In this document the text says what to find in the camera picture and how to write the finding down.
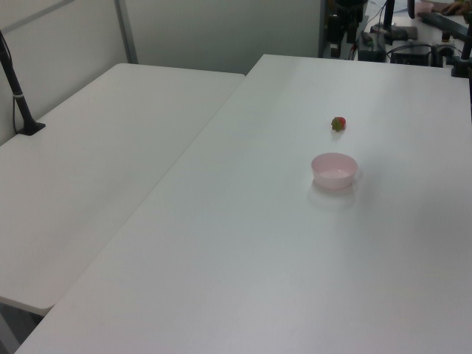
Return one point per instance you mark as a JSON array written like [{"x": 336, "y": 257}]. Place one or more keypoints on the black monitor stand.
[{"x": 389, "y": 22}]

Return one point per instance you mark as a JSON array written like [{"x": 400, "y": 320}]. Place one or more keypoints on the pink plastic bowl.
[{"x": 334, "y": 171}]

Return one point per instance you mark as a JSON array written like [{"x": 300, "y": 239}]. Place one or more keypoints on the long black bar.
[{"x": 442, "y": 24}]

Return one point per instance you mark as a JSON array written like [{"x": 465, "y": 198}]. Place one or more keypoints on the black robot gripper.
[{"x": 349, "y": 11}]

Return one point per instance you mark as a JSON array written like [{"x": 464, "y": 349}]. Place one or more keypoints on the person's hand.
[{"x": 454, "y": 8}]

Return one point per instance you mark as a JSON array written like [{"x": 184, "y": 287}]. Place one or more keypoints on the black table clamp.
[{"x": 462, "y": 59}]

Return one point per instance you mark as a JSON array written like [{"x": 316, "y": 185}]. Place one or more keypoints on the black electronics box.
[{"x": 410, "y": 54}]

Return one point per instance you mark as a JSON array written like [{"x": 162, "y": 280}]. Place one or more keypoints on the black camera stand pole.
[{"x": 18, "y": 96}]

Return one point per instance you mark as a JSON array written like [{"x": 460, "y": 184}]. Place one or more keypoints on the red strawberry with green leaves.
[{"x": 339, "y": 123}]

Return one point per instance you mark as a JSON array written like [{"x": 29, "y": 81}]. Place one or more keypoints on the dark green device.
[{"x": 370, "y": 46}]

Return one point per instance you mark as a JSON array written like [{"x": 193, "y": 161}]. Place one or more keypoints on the small pink bowl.
[{"x": 425, "y": 4}]

